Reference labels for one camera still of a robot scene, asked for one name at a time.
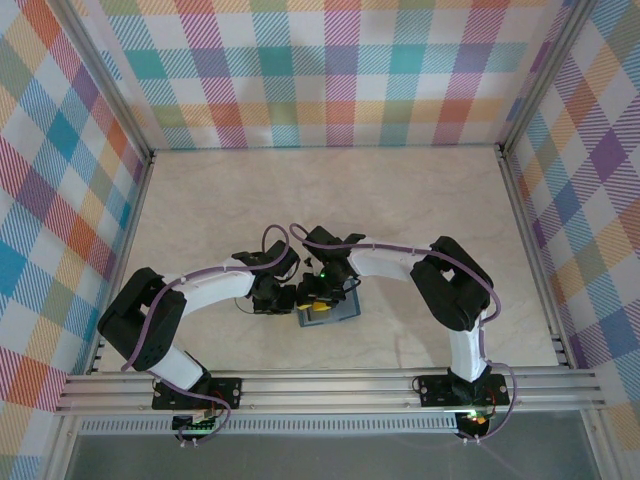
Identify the teal leather card holder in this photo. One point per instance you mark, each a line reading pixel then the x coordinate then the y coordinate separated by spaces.
pixel 345 312

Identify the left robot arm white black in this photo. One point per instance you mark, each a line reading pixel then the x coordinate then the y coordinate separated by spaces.
pixel 215 290

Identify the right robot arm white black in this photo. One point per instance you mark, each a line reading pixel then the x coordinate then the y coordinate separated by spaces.
pixel 467 350

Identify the left green circuit board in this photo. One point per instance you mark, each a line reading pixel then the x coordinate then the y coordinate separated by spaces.
pixel 195 425

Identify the right circuit board with LED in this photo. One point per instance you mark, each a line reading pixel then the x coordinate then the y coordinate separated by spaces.
pixel 475 420

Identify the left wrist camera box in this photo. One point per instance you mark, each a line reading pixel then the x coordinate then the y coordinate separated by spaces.
pixel 280 260

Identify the aluminium mounting rail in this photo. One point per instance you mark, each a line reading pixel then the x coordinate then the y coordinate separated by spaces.
pixel 325 392

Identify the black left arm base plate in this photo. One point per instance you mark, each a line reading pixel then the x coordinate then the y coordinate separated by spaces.
pixel 225 390

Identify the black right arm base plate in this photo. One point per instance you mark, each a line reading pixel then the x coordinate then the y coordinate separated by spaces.
pixel 435 390

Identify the aluminium table side rail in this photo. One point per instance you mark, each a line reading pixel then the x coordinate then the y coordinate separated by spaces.
pixel 532 260
pixel 122 260

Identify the aluminium frame post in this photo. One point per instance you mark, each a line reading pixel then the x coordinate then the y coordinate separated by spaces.
pixel 105 85
pixel 545 75

